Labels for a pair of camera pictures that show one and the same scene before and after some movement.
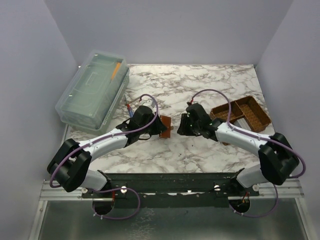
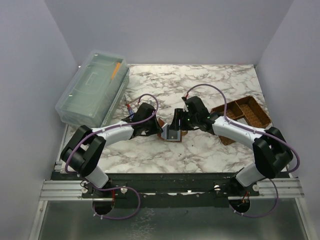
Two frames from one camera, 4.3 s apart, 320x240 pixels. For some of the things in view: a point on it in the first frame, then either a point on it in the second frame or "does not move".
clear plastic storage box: [90, 101] does not move
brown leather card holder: [166, 121] to [160, 134]
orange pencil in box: [116, 70] does not move
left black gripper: [159, 126] does not move
